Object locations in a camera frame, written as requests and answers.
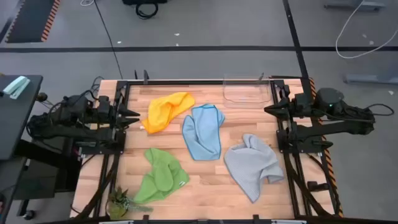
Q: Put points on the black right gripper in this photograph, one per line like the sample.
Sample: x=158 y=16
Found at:
x=300 y=109

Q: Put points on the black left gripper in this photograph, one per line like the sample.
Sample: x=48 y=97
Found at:
x=115 y=113

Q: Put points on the orange microfiber towel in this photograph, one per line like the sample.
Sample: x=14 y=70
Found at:
x=161 y=112

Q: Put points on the light blue microfiber towel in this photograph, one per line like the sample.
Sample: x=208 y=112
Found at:
x=202 y=133

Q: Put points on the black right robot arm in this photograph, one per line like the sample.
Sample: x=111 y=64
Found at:
x=335 y=127

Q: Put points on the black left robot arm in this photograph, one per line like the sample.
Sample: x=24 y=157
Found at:
x=77 y=132

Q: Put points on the grey waffle microfiber towel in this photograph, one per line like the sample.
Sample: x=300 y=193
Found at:
x=248 y=165

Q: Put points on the green microfiber towel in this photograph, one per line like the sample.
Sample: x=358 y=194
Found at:
x=161 y=177

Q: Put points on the clear plastic bin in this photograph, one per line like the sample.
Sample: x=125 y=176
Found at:
x=245 y=96

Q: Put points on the artificial succulent plant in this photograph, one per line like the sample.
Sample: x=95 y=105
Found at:
x=119 y=202

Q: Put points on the white green-towel label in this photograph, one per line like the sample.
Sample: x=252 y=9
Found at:
x=182 y=183

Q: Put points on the grey table foot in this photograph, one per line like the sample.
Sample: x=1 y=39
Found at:
x=370 y=79
x=354 y=4

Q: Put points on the black computer box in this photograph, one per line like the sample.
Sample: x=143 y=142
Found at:
x=46 y=174

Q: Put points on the black side desk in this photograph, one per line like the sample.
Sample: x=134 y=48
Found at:
x=18 y=124

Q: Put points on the mint green stapler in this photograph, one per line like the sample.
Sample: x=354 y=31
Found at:
x=15 y=87

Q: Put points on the black orange-edged floor mat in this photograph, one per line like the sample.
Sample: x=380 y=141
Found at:
x=31 y=21

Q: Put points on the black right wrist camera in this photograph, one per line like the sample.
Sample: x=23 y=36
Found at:
x=301 y=99

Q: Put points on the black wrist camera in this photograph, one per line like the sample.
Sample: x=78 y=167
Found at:
x=104 y=104
x=301 y=99

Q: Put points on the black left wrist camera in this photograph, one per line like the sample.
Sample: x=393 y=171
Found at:
x=104 y=104

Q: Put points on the black aluminium table frame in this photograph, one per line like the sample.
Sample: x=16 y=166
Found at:
x=199 y=82

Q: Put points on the white bar bracket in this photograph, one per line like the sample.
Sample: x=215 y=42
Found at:
x=116 y=222

